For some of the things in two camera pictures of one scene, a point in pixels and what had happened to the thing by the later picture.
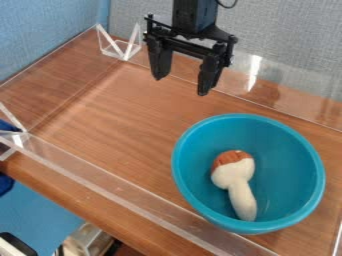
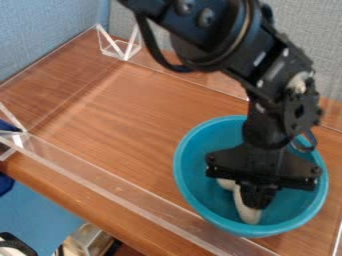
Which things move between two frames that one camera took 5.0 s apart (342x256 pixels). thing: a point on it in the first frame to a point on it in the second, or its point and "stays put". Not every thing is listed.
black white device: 14,247 stays put
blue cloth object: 7,183 stays put
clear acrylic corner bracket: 121,48 stays put
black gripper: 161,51 to 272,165
